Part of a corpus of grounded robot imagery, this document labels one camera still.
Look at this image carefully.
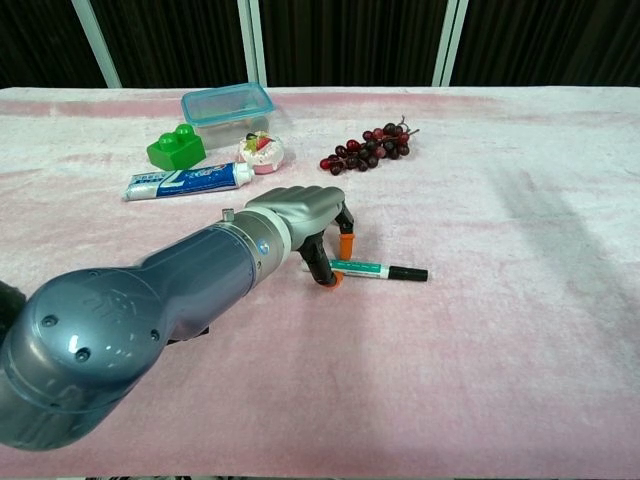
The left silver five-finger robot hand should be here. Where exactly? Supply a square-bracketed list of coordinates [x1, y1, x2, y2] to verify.
[244, 185, 357, 291]

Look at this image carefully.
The white green marker body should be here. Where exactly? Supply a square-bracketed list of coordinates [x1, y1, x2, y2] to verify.
[302, 258, 392, 280]

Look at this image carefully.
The black marker cap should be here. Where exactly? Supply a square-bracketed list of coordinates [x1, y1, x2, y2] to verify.
[387, 265, 430, 282]

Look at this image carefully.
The pink toy cupcake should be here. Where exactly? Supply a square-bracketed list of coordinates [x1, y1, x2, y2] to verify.
[237, 129, 285, 176]

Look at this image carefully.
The dark red grape bunch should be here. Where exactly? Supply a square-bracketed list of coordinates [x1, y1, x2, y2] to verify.
[318, 114, 421, 177]

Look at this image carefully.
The blue white toothpaste tube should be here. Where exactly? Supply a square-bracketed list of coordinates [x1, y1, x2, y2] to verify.
[121, 161, 256, 203]

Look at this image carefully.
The clear container with blue lid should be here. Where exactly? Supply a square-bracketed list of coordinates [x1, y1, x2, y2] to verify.
[180, 82, 276, 150]

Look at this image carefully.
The green toy building brick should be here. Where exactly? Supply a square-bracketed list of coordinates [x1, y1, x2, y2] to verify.
[146, 123, 207, 171]

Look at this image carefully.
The black pleated curtain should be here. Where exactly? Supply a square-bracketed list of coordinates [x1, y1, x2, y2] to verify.
[0, 0, 640, 90]

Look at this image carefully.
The pink plush tablecloth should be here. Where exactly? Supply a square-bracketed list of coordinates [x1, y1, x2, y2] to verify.
[0, 85, 640, 479]

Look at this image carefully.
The white double frame post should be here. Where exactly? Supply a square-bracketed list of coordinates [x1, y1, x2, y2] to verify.
[236, 0, 269, 88]

